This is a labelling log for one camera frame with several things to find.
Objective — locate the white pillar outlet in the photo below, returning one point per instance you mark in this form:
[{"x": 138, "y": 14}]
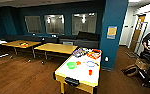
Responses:
[{"x": 106, "y": 59}]

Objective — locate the small orange table item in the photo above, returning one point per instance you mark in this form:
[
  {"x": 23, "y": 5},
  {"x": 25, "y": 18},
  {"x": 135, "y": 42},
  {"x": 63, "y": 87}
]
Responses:
[{"x": 23, "y": 43}]

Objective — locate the yellow wall sign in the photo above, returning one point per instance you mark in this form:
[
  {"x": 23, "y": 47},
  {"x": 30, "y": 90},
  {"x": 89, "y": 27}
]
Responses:
[{"x": 111, "y": 32}]

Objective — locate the cardboard box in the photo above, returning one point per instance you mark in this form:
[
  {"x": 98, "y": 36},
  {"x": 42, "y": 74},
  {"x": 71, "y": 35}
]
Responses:
[{"x": 142, "y": 63}]

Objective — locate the dark interior window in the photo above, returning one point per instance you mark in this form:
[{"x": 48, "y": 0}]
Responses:
[
  {"x": 84, "y": 23},
  {"x": 54, "y": 24},
  {"x": 33, "y": 24}
]

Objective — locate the blue rimmed white bowl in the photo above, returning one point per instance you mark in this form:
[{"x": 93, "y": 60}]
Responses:
[{"x": 90, "y": 63}]

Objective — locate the brown bag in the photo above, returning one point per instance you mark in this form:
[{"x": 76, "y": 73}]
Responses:
[{"x": 129, "y": 70}]

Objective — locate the wooden office table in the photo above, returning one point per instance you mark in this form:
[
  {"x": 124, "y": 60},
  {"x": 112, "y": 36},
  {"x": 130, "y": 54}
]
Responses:
[{"x": 56, "y": 48}]

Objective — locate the grey low cabinet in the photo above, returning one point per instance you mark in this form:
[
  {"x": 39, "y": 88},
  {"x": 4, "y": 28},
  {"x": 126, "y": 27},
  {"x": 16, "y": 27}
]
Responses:
[{"x": 67, "y": 40}]

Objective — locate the brown wooden door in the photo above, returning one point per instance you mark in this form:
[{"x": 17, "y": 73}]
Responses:
[{"x": 138, "y": 31}]

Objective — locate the green plastic bowl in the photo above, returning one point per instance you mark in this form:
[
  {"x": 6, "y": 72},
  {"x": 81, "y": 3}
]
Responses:
[{"x": 71, "y": 65}]

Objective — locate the red orange snack box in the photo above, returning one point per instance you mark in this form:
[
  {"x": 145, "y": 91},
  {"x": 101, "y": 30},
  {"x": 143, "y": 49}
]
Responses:
[{"x": 94, "y": 54}]

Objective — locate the colourful items pile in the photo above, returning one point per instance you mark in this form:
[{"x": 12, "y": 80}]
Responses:
[{"x": 79, "y": 52}]

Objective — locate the small orange bowl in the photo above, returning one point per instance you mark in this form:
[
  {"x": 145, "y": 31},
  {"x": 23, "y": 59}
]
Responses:
[{"x": 78, "y": 62}]

